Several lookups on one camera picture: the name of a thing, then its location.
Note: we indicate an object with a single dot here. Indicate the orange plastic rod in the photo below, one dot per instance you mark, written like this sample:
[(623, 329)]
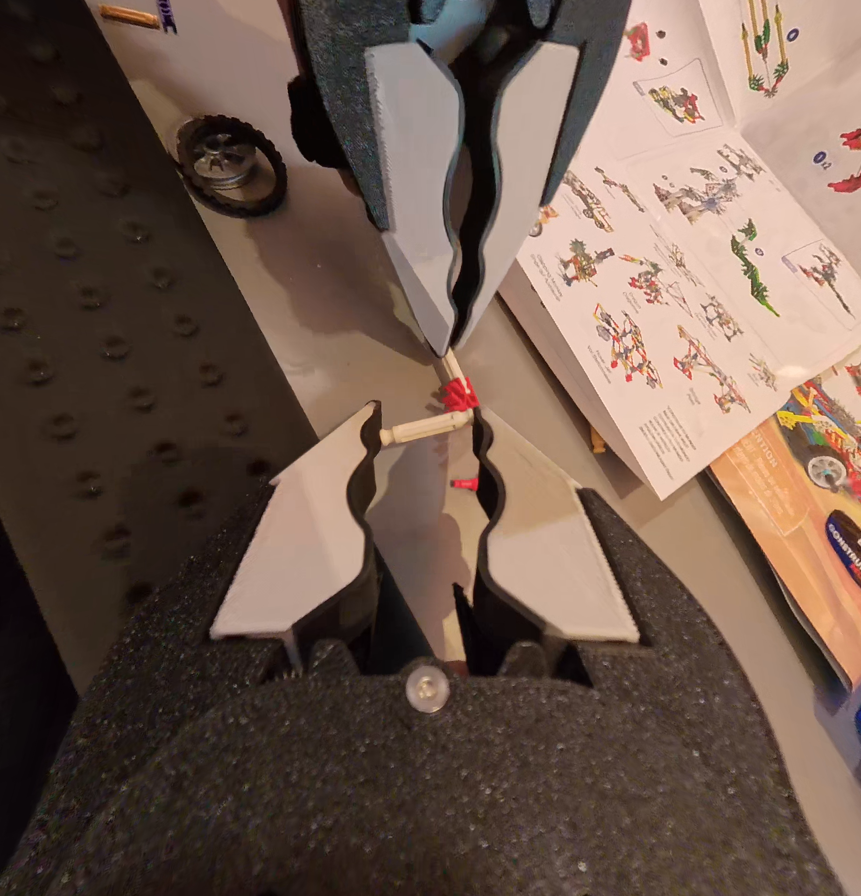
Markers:
[(126, 14)]

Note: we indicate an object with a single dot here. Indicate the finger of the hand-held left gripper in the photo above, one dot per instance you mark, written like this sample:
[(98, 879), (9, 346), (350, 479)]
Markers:
[(525, 168), (416, 182)]

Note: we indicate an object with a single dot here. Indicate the black toy wheel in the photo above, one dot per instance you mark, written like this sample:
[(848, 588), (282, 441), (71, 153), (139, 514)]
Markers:
[(227, 168)]

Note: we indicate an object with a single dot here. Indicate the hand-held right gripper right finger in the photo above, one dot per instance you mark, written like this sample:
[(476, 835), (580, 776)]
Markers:
[(556, 560)]

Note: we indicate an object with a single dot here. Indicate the purple plastic connector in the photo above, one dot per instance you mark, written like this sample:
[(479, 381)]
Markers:
[(166, 15)]

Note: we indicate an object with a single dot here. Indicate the orange toy set box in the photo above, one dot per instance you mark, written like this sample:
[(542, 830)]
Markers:
[(788, 504)]

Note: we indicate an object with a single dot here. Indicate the white plastic rod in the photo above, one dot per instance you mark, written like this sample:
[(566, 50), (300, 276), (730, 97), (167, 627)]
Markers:
[(423, 428), (450, 367)]

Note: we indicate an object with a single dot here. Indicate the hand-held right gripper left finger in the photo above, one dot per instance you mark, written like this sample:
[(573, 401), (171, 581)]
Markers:
[(304, 546)]

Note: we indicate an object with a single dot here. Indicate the white instruction booklet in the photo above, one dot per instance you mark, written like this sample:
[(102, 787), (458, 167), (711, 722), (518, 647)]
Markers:
[(626, 231)]

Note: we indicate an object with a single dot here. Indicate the small red plastic piece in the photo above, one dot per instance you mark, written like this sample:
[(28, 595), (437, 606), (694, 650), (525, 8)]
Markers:
[(464, 483)]

